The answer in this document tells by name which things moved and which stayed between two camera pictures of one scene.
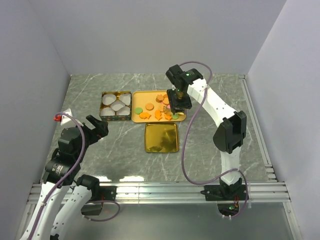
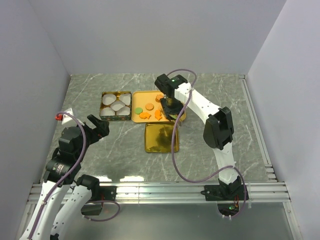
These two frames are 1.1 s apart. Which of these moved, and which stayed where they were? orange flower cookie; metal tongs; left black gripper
Moved: metal tongs
Stayed: orange flower cookie; left black gripper
